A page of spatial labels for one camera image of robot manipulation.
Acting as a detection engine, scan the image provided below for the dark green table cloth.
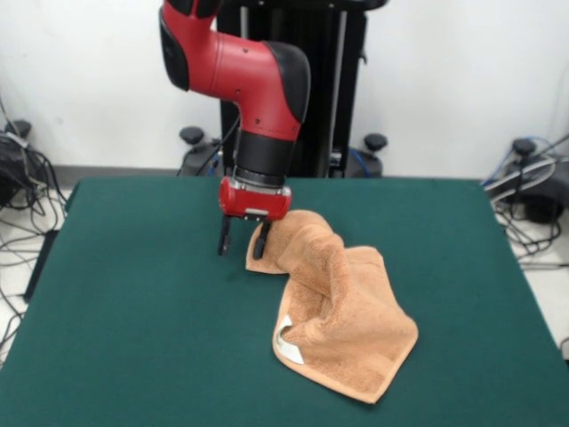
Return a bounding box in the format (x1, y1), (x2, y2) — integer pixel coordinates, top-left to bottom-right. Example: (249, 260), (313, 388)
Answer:
(0, 176), (569, 427)

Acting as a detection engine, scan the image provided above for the tan terry towel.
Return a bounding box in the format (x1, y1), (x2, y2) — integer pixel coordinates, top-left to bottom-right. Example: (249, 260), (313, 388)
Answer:
(244, 209), (420, 406)

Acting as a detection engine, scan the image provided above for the black pedestal leg with knob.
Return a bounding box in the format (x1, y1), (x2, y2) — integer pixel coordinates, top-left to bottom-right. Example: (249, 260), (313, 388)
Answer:
(328, 133), (389, 178)
(177, 126), (226, 178)

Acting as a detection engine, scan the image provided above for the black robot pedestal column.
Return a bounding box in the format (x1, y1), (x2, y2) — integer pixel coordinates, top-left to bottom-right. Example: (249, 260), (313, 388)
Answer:
(212, 0), (371, 179)

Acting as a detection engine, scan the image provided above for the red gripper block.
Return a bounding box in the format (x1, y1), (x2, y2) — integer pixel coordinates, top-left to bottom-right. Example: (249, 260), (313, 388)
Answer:
(216, 176), (293, 261)

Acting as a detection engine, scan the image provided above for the black pedestal foot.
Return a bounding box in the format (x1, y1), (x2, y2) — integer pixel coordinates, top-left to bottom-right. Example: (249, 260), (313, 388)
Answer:
(484, 137), (569, 224)
(0, 118), (33, 206)

